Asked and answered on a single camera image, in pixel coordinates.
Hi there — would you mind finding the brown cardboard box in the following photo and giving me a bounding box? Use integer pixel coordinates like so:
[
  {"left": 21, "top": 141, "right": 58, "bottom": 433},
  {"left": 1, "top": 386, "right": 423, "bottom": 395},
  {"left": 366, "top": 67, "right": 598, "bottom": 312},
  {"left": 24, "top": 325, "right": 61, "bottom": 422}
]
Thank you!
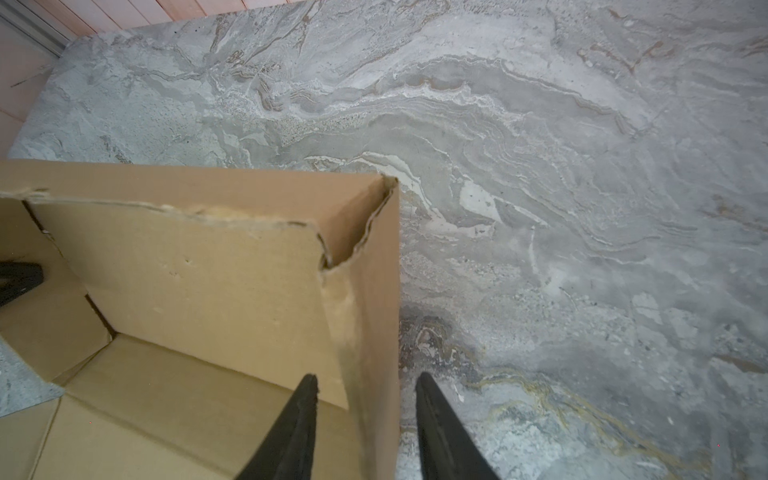
[{"left": 1, "top": 160, "right": 400, "bottom": 479}]

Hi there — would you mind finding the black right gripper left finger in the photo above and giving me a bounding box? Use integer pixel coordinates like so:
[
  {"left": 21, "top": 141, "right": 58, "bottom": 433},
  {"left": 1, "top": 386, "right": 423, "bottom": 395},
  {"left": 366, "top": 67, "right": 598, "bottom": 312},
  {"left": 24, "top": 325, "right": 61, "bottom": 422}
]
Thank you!
[{"left": 236, "top": 374, "right": 319, "bottom": 480}]

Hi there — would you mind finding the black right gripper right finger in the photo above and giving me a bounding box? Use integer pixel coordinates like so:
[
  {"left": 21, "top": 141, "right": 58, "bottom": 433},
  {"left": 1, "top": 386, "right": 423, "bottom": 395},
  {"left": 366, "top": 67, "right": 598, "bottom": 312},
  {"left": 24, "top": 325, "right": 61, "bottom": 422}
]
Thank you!
[{"left": 415, "top": 372, "right": 499, "bottom": 480}]

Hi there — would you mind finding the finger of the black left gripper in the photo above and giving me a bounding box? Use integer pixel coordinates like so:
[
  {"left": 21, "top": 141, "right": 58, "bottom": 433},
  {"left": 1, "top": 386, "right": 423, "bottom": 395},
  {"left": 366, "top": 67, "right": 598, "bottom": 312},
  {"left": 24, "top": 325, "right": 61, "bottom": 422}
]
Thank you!
[{"left": 0, "top": 262, "right": 44, "bottom": 306}]

